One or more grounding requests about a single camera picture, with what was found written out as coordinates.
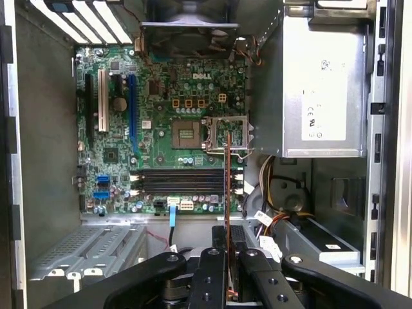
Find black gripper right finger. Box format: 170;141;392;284
230;226;412;309

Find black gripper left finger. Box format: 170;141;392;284
41;226;228;309

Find green RAM stick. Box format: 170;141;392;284
223;131;234;302

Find black RAM slot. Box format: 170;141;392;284
130;189;245;197
130;167;245;176
130;182;245;191
130;175;245;183

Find grey metal drive cage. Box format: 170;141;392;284
273;212;366;274

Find grey metal disk bay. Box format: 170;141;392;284
28;223;147;292

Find metal locking lever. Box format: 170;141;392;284
201;144;245;161

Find CPU socket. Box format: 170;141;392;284
171;118;203;151

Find metal socket cover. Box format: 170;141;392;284
205;114;254;159

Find blue expansion slot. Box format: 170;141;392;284
126;73;140;156

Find green motherboard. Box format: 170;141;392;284
74;44;251;216

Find grey power supply unit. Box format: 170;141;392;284
250;14;370;159

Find long black expansion slot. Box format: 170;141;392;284
84;73;97;148

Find white expansion slot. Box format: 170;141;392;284
97;68;110;133

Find short black expansion slot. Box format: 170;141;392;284
111;74;126;97

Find black PC case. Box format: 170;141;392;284
0;0;412;309

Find black case fan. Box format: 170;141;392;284
140;0;241;61

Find power supply wire bundle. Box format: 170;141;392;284
256;154;315;238

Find blue SATA wire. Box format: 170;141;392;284
166;196;180;252

